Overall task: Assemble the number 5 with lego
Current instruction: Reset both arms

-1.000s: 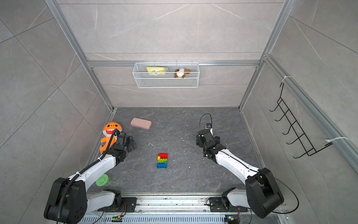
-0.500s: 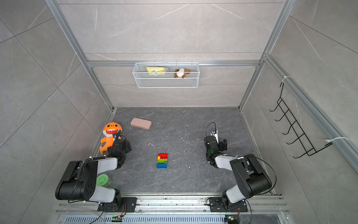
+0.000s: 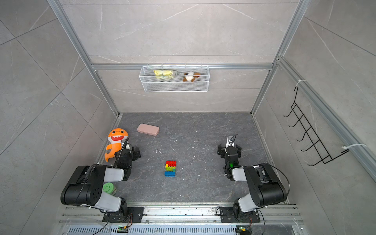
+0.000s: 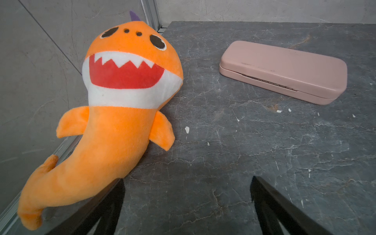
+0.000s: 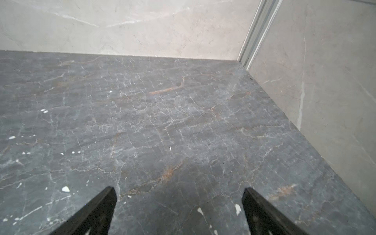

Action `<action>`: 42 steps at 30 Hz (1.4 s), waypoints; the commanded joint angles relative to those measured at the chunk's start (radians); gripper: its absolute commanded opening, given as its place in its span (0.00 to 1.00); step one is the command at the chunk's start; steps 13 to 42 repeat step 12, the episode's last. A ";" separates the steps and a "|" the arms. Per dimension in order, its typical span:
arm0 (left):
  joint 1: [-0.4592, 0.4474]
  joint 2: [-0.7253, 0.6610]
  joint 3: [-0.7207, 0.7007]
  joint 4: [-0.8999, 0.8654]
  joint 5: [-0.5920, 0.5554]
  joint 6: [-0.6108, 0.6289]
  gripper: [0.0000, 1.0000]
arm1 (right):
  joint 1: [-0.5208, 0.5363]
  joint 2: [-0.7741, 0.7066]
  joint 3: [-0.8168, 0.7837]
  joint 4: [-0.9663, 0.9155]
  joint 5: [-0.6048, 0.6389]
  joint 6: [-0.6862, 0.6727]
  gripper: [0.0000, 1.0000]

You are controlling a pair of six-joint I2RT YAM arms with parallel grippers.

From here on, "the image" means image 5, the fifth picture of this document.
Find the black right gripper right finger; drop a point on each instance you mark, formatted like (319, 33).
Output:
(264, 219)

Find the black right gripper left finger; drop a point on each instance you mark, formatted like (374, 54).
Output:
(94, 218)

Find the aluminium corner frame post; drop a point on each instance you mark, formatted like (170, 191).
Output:
(262, 21)

